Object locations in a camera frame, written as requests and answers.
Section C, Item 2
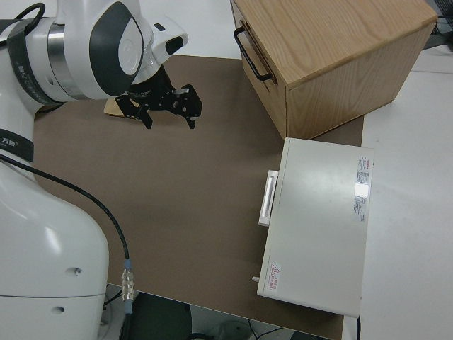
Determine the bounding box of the black cabinet handle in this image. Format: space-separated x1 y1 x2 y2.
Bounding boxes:
233 27 273 81

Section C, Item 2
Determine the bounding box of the white toaster oven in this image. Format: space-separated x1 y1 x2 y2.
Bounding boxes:
251 137 375 317

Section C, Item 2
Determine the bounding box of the black cable with metal connector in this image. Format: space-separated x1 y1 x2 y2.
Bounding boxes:
0 152 137 340

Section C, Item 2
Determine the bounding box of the wooden cabinet box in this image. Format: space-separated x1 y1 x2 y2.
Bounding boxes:
231 0 438 141

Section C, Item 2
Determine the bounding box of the small wooden block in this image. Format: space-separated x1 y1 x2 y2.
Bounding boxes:
103 98 125 117

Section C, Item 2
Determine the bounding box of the black round base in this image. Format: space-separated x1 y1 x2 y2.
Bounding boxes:
118 293 194 340

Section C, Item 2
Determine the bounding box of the brown table mat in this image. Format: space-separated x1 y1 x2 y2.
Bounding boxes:
33 55 365 340

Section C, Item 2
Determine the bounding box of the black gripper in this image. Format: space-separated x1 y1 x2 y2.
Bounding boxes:
115 67 203 130

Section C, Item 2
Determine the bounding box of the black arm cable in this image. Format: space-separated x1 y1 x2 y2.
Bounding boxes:
0 2 47 42

